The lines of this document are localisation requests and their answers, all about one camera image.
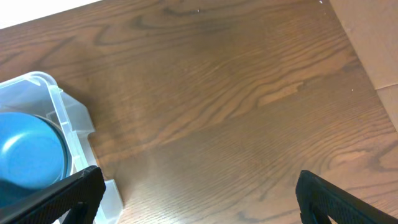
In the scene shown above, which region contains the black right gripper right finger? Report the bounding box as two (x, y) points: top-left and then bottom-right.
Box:
(295, 170), (397, 224)

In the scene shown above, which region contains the clear plastic storage bin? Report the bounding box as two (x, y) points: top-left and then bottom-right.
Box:
(1, 72), (123, 224)

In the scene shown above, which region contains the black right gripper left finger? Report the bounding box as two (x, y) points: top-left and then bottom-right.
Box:
(1, 166), (106, 224)

